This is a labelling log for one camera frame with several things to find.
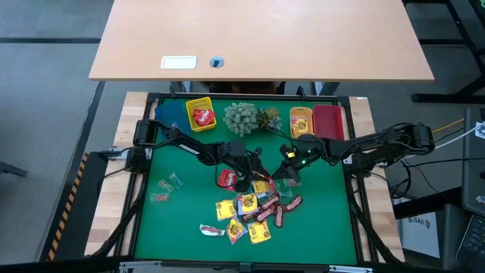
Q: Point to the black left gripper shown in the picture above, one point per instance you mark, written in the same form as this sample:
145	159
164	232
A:
252	161

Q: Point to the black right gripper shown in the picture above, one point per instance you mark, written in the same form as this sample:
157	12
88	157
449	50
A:
303	151

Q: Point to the red Skittles candy pack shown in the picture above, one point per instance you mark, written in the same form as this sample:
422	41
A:
227	179
204	117
196	112
257	177

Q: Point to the yellow purple Sour Patch pack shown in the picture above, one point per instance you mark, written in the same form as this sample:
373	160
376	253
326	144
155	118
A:
236	230
261	187
248	206

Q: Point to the brown chocolate bar wrapper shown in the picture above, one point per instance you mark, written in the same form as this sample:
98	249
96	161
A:
266	214
279	217
294	203
249	217
271	201

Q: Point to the yellow Sour Patch Kids pack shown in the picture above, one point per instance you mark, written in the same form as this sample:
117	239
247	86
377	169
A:
259	232
226	210

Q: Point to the pale Sour Patch Kids pack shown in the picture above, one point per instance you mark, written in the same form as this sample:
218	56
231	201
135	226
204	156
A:
301	125

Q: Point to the white red candy pack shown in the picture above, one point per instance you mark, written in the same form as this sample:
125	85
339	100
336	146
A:
212	230

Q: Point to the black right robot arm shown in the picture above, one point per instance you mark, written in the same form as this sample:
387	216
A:
371	144

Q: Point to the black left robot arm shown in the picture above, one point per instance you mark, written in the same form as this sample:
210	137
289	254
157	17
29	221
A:
197	148

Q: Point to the small succulent in black pot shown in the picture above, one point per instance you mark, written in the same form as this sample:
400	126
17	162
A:
271	118

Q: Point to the pale green potted succulent bush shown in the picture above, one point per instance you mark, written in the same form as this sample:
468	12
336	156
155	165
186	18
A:
240	119

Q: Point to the pale yellow plastic bin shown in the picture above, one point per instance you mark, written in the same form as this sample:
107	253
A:
301	112

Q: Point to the red plastic bin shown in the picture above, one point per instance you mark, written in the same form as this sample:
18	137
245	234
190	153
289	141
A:
327	121

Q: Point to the yellow mesh basket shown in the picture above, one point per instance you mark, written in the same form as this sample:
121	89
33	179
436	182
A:
201	102

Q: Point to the blue plastic bin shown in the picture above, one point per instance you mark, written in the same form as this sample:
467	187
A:
170	112

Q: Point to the grey round desk grommet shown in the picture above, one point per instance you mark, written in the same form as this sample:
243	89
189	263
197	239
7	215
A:
216	62

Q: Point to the light wooden desk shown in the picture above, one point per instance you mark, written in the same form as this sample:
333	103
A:
265	38

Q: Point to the white rectangular desk plate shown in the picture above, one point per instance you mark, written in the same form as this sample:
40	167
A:
179	62

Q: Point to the white labelled box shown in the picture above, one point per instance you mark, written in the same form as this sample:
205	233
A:
420	233

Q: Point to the grey cabinet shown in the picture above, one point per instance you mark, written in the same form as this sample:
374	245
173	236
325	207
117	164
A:
473	163

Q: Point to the black panel with hazard stripes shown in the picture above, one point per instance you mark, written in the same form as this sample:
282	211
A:
70	197

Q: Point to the black keyboard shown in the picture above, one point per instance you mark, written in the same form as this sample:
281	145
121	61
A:
473	242

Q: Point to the grey chair leg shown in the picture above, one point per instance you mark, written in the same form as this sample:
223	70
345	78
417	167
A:
13	168

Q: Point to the silver metal bracket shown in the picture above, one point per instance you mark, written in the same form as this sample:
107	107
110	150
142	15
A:
350	269
140	264

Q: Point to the black desk leg frame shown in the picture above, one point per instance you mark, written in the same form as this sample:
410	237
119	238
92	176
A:
447	98

